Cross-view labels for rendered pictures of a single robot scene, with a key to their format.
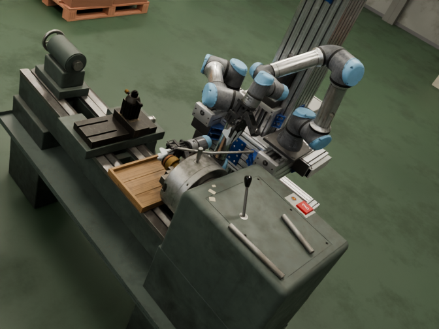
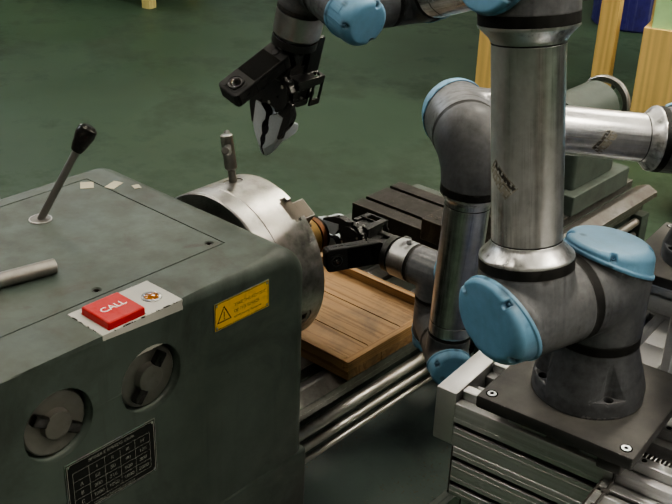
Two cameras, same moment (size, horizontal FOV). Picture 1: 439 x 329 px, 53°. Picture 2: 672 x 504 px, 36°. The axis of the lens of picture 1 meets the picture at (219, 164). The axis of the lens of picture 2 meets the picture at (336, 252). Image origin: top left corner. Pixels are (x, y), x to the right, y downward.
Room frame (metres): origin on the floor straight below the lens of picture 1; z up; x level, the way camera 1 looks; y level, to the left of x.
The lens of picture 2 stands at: (2.04, -1.55, 1.96)
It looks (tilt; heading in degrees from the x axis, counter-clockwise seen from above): 27 degrees down; 99
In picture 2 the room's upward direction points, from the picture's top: 2 degrees clockwise
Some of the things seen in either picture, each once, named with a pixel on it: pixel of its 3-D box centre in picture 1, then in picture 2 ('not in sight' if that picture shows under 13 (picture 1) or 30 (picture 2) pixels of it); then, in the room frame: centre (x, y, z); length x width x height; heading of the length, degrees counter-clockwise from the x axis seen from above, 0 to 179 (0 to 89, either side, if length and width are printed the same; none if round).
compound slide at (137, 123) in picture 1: (130, 121); (466, 221); (1.98, 0.55, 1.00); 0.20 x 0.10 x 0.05; 59
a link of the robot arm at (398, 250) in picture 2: (190, 145); (404, 257); (1.88, 0.18, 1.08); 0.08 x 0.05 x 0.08; 59
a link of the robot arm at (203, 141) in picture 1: (200, 143); (437, 274); (1.95, 0.14, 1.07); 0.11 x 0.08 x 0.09; 149
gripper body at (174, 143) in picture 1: (178, 149); (373, 243); (1.82, 0.23, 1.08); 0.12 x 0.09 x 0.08; 149
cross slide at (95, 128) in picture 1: (116, 127); (448, 227); (1.94, 0.61, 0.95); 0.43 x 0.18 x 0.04; 149
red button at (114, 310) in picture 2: (304, 207); (113, 312); (1.56, -0.42, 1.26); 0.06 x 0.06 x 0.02; 59
